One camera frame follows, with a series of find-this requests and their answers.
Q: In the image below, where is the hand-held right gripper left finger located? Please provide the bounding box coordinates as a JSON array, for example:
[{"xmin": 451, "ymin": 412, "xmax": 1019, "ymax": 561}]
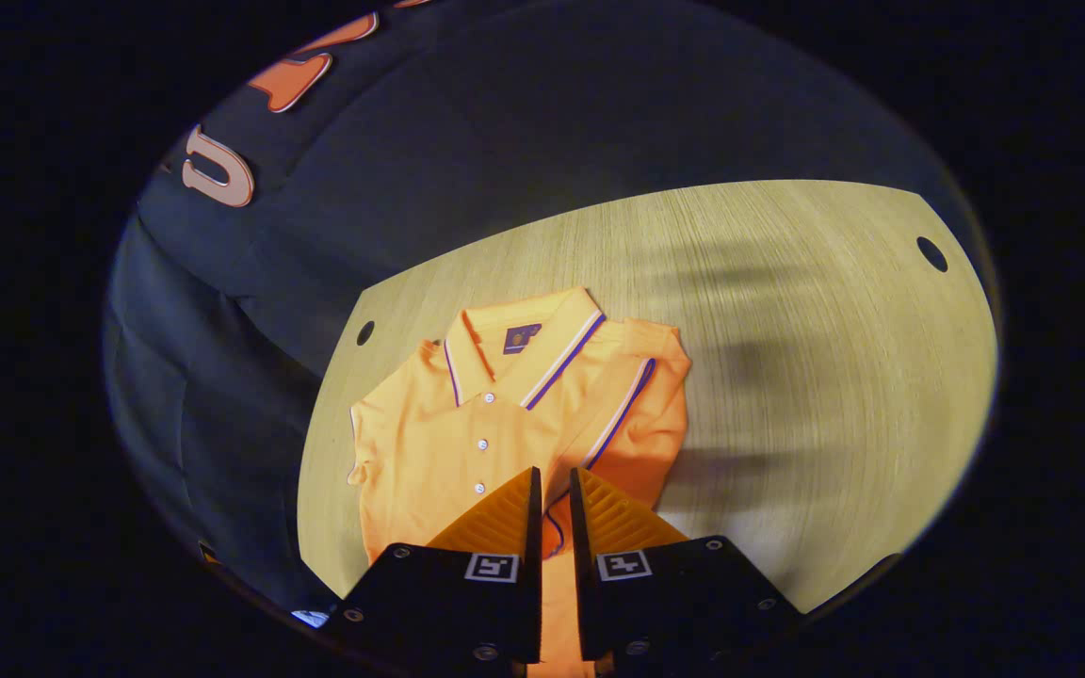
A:
[{"xmin": 321, "ymin": 466, "xmax": 543, "ymax": 665}]

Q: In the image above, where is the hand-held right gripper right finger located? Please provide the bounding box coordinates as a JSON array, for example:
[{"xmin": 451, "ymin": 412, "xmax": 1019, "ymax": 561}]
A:
[{"xmin": 569, "ymin": 466, "xmax": 802, "ymax": 662}]

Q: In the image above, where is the orange polo T-shirt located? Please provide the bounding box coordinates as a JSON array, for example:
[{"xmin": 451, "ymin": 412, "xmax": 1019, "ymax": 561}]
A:
[{"xmin": 347, "ymin": 287, "xmax": 692, "ymax": 678}]

